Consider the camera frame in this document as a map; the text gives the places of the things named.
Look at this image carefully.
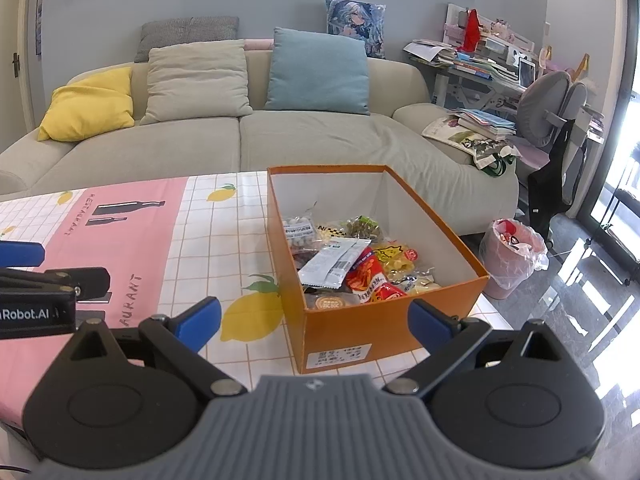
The yellow pillow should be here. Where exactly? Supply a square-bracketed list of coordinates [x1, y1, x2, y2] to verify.
[37, 66, 136, 142]

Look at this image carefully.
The yellow-green snack packet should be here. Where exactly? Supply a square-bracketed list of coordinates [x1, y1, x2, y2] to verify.
[400, 267, 443, 296]

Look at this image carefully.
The round brown snack packet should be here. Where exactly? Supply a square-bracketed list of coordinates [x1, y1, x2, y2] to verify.
[305, 292, 361, 311]

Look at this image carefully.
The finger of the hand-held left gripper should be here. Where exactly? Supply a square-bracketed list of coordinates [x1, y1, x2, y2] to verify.
[0, 241, 46, 267]
[0, 266, 112, 303]

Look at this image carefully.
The white study desk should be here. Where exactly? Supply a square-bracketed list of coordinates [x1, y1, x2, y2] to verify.
[405, 2, 551, 111]

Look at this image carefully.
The pile of books and papers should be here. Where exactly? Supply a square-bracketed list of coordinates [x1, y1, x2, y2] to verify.
[402, 37, 526, 83]

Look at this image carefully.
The cartoon print pillow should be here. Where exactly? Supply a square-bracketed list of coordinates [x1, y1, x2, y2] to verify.
[325, 0, 387, 59]

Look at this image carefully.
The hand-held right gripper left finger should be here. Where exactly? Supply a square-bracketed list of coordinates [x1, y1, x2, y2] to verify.
[50, 296, 248, 397]

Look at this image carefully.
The yellow snack packet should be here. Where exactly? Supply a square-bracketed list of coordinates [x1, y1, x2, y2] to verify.
[372, 242, 418, 276]

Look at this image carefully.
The printed lemon tablecloth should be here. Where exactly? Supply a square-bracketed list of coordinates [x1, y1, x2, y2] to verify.
[0, 170, 513, 436]

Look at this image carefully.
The clear nut packet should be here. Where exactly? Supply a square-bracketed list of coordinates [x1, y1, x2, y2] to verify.
[281, 202, 318, 251]

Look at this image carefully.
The grey desk chair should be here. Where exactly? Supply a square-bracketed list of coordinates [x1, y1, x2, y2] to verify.
[515, 70, 606, 241]

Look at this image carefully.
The red date packet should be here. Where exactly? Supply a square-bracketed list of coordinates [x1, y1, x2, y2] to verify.
[345, 247, 408, 307]

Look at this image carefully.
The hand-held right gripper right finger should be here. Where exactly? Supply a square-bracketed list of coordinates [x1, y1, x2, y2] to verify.
[382, 299, 576, 397]

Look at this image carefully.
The white foil packet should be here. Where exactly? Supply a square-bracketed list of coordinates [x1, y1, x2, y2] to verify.
[298, 239, 372, 288]

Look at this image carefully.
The cream door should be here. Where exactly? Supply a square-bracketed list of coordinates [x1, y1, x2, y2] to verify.
[0, 0, 33, 153]

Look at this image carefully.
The red cloth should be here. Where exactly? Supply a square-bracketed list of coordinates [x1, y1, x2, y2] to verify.
[459, 8, 482, 53]

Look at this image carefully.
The orange cardboard box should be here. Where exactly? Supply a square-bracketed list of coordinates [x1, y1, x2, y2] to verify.
[266, 164, 490, 375]

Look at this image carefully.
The beige pillow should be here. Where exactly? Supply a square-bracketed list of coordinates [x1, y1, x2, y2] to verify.
[139, 39, 253, 126]

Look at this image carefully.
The white tablet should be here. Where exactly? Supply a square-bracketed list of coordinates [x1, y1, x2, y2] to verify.
[517, 56, 537, 87]

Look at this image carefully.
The beige sofa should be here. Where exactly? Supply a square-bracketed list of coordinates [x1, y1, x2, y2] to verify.
[0, 50, 520, 236]

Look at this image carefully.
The printed tote bag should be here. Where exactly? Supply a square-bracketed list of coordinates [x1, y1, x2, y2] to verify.
[470, 142, 518, 179]

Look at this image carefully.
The green raisin packet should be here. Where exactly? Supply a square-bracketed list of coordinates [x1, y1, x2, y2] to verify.
[345, 215, 383, 243]

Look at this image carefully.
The black garment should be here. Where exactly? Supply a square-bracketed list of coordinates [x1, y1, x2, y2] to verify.
[527, 120, 588, 231]

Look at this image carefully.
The trash bin with pink bag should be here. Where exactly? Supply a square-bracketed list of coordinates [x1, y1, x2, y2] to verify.
[479, 217, 550, 301]

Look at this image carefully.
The blue pillow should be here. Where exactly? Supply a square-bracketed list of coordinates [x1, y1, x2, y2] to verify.
[263, 26, 372, 116]

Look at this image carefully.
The stack of books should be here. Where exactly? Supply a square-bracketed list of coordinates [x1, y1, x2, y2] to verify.
[447, 107, 516, 141]

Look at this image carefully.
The grey pillow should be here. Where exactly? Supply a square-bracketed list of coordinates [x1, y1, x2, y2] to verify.
[134, 16, 240, 63]

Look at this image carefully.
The open magazine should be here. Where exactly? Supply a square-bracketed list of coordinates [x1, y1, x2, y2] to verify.
[421, 116, 501, 153]

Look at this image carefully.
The clear round biscuit packet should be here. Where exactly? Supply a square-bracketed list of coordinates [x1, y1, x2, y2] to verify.
[315, 222, 351, 243]

